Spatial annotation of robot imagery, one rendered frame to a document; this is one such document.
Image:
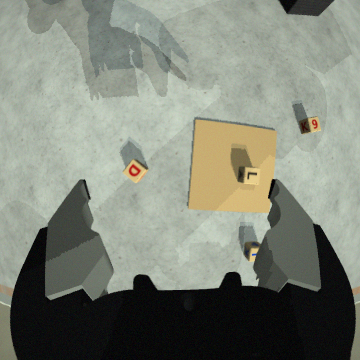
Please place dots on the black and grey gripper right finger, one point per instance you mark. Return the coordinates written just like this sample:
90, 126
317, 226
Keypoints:
296, 259

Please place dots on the tan mat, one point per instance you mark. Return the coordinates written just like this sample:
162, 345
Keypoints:
218, 151

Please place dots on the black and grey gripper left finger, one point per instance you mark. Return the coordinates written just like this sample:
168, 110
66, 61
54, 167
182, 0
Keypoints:
66, 268

